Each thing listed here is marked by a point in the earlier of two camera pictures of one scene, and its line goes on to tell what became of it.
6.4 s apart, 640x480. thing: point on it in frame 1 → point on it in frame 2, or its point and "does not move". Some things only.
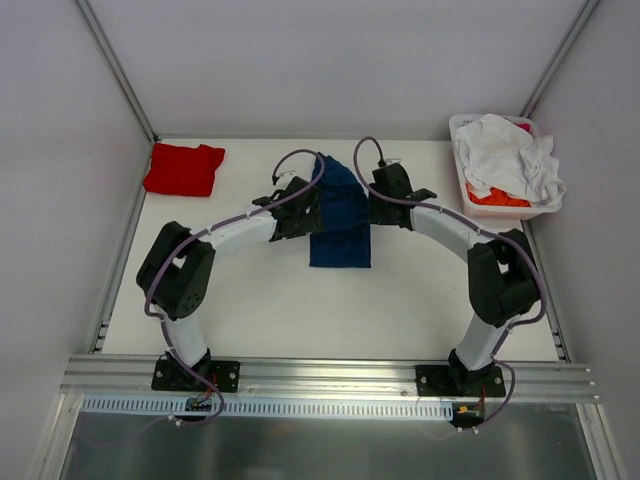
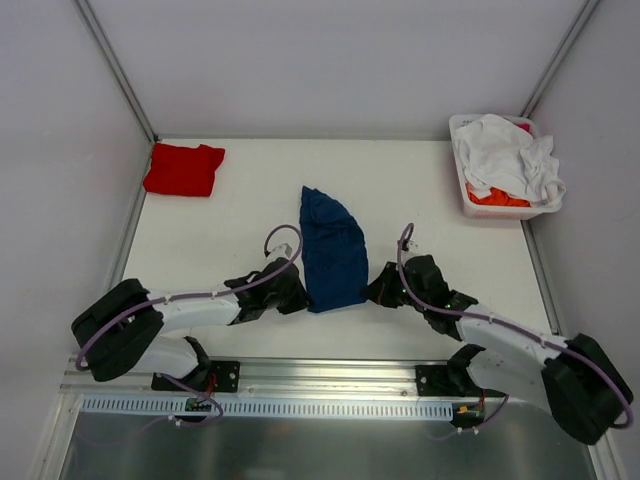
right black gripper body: (375, 208) → (382, 288)
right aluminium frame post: (557, 61) does not move
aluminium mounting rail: (524, 382) does not move
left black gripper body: (310, 211) → (296, 293)
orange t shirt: (497, 197) does not move
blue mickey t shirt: (340, 237) → (333, 249)
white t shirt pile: (501, 155) does not move
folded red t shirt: (183, 170) does not move
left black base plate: (170, 376) does not move
